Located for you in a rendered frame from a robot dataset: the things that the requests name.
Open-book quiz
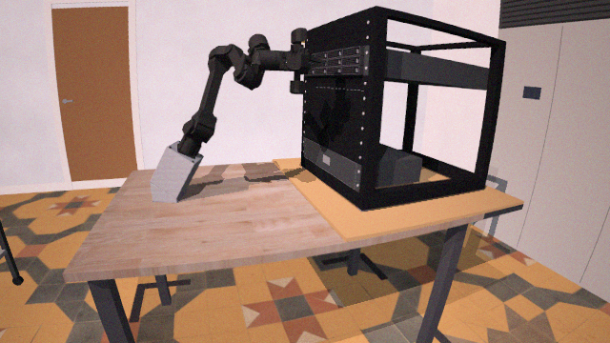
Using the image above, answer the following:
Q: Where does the tan flat board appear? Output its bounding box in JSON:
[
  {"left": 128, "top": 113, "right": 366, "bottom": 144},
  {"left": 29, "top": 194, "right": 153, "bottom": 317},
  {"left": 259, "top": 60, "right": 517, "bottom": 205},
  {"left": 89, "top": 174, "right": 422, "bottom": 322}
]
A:
[{"left": 273, "top": 158, "right": 524, "bottom": 242}]

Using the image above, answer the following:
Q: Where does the black metal rack frame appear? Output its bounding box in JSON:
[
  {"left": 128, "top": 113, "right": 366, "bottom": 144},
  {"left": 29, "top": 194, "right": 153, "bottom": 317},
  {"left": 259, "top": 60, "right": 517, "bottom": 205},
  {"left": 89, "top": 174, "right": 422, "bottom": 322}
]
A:
[{"left": 301, "top": 6, "right": 506, "bottom": 212}]

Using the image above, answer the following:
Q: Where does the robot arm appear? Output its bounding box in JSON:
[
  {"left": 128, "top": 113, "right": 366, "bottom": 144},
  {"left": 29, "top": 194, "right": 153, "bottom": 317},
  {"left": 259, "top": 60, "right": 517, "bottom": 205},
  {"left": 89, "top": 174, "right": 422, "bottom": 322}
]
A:
[{"left": 177, "top": 33, "right": 310, "bottom": 159}]

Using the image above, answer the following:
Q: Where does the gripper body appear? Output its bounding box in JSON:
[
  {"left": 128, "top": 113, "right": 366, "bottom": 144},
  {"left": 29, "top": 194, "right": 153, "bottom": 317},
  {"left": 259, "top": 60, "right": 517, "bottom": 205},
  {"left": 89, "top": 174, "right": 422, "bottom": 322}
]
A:
[{"left": 274, "top": 28, "right": 307, "bottom": 94}]

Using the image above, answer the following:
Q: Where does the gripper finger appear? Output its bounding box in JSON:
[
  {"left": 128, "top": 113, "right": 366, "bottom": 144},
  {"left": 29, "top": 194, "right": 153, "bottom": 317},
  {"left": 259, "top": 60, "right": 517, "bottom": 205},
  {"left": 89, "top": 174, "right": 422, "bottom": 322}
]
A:
[
  {"left": 309, "top": 54, "right": 326, "bottom": 63},
  {"left": 305, "top": 63, "right": 326, "bottom": 74}
]

